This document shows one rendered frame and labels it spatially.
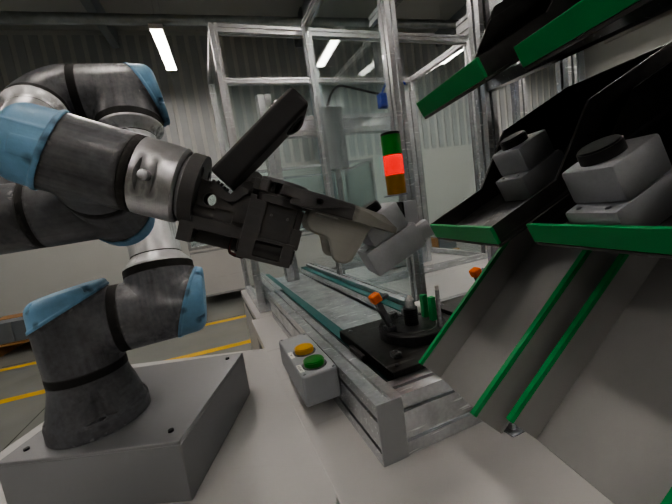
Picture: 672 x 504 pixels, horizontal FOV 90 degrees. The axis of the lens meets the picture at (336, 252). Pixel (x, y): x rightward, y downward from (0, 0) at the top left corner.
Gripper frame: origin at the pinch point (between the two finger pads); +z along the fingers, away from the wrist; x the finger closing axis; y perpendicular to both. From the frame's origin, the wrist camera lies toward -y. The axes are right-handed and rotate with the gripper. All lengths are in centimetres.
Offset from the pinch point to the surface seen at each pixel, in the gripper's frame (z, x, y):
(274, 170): -15, -131, -19
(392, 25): 5, -48, -50
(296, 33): -20, -110, -72
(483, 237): 10.3, 4.3, -1.0
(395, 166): 15, -46, -18
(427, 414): 19.2, -9.7, 26.1
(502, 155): 13.0, -0.5, -11.6
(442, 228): 9.6, -3.5, -1.5
